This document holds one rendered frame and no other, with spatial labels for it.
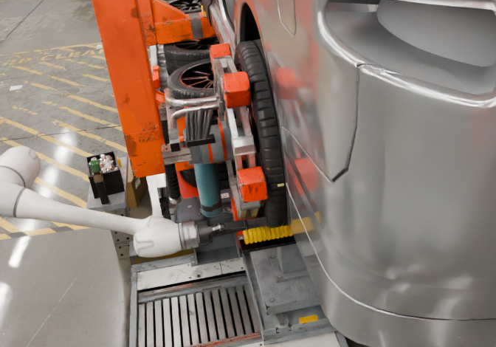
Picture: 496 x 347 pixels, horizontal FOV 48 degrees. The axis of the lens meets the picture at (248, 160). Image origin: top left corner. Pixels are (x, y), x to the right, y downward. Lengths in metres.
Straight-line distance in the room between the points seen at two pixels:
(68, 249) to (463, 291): 2.34
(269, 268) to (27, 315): 1.14
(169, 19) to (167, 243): 2.65
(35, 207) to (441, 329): 1.27
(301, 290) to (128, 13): 1.25
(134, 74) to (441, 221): 1.58
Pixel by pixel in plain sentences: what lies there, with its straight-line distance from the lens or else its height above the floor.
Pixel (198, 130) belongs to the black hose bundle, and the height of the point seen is 1.00.
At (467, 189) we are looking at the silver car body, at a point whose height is 1.24.
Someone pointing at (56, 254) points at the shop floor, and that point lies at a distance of 3.09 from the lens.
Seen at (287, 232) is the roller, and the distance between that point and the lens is 2.03.
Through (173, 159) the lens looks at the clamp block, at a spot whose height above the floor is 0.91.
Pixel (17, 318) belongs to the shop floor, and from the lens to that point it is 2.80.
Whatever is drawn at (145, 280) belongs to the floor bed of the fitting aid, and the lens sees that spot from 2.62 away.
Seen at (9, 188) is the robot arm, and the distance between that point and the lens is 1.92.
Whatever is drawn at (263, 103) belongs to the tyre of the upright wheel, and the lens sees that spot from 1.65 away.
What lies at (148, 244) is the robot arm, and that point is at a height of 0.66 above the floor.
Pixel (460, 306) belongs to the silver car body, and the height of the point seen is 0.96.
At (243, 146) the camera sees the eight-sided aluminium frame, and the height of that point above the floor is 0.96.
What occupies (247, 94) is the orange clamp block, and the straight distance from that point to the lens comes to 1.65.
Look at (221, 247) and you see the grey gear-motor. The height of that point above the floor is 0.09.
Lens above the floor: 1.75
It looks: 30 degrees down
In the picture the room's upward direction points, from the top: 6 degrees counter-clockwise
